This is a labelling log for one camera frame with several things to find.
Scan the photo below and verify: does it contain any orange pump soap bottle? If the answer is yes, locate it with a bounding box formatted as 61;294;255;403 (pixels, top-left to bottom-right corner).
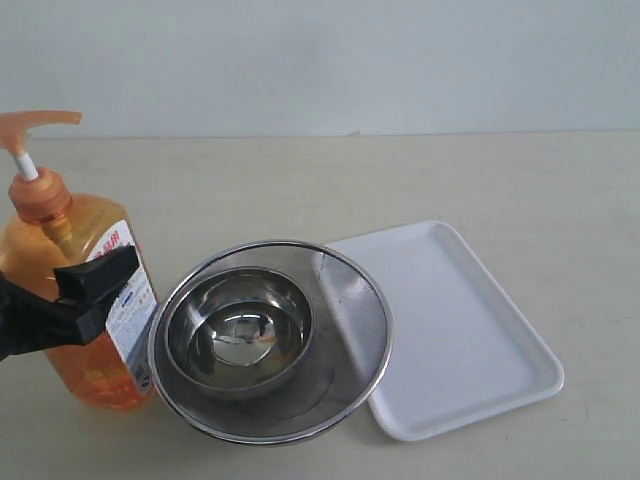
1;110;157;410

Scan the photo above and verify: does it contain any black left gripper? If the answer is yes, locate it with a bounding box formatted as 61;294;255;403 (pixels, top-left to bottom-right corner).
1;245;139;359

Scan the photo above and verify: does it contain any white rectangular plastic tray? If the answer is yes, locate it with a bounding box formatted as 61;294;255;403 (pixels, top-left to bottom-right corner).
313;221;564;442

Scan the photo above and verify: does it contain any steel mesh colander basket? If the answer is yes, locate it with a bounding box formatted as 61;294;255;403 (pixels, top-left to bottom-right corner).
148;240;393;446

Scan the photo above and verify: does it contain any small stainless steel bowl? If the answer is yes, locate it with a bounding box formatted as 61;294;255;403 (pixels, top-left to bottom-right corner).
162;266;314;400

